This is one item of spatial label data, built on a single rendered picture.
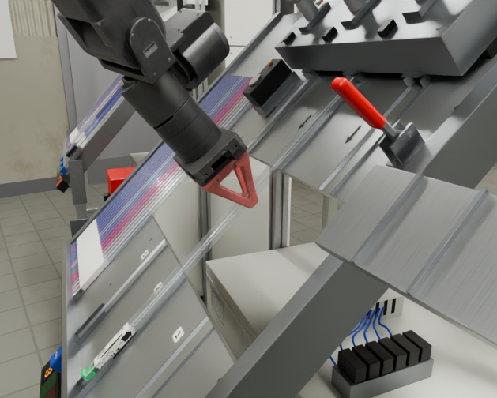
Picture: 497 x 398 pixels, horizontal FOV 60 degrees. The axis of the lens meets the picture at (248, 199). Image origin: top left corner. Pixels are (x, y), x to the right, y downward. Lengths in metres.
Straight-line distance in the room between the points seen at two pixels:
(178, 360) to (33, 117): 3.73
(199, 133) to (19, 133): 3.67
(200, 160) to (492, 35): 0.31
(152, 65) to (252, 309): 0.61
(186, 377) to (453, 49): 0.39
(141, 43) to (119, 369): 0.37
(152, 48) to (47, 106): 3.70
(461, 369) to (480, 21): 0.57
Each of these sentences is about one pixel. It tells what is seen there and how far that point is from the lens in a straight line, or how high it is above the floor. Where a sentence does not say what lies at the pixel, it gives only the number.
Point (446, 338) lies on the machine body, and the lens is 0.91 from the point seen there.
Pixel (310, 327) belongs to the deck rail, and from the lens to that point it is 0.38.
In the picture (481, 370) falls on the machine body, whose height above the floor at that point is 0.62.
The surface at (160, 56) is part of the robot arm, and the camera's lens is 0.43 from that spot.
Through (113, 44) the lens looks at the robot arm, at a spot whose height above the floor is 1.12.
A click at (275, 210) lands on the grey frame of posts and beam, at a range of 1.14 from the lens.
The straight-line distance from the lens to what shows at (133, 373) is 0.53.
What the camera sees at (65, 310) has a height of 0.73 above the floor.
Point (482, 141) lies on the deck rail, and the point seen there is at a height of 1.04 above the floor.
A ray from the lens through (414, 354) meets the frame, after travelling 0.75.
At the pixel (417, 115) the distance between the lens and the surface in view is 0.47.
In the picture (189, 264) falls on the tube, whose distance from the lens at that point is 0.54.
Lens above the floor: 1.11
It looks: 18 degrees down
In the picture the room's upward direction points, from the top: straight up
